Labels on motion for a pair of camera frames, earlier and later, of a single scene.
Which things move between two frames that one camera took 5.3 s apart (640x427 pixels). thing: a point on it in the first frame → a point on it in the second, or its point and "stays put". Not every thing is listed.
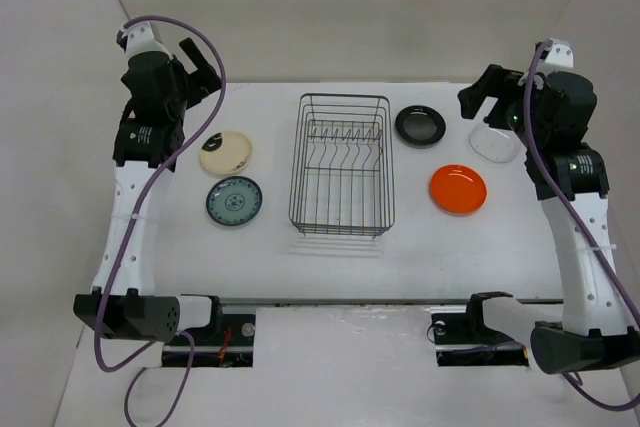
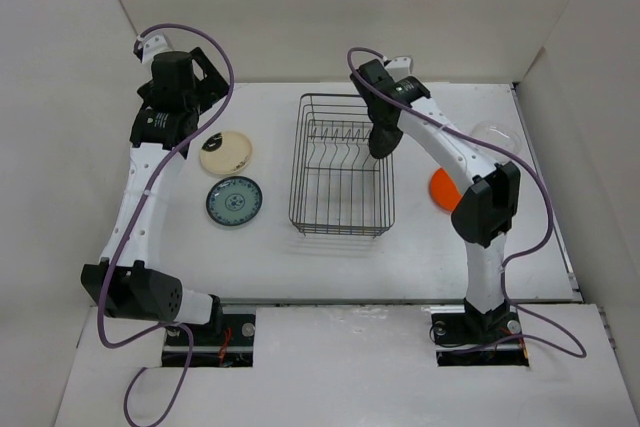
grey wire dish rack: (343, 180) stays put
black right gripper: (495, 82) → (390, 127)
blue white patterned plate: (232, 201) stays put
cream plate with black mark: (226, 153) stays put
